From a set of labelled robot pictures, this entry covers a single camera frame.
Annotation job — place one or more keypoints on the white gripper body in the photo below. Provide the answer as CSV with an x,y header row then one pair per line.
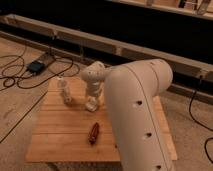
x,y
93,92

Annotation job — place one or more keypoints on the white sponge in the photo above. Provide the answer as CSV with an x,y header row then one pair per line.
x,y
91,107

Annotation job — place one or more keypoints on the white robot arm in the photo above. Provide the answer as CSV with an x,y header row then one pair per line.
x,y
128,92

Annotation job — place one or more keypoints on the red brown elongated object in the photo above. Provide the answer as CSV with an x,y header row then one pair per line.
x,y
93,135

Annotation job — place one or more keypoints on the wooden table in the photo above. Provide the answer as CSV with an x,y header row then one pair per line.
x,y
61,132

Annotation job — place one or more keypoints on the blue power adapter box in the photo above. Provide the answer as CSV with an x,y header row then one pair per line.
x,y
35,67

